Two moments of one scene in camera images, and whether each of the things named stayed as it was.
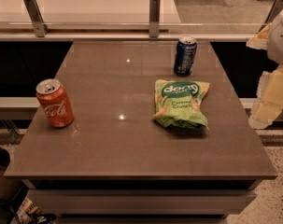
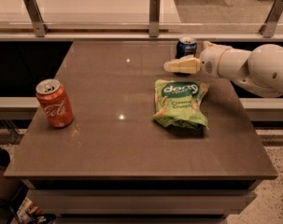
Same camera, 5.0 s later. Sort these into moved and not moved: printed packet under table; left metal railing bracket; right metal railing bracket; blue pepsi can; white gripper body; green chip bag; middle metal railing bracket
Moved: white gripper body
Not moved: left metal railing bracket; green chip bag; middle metal railing bracket; printed packet under table; right metal railing bracket; blue pepsi can
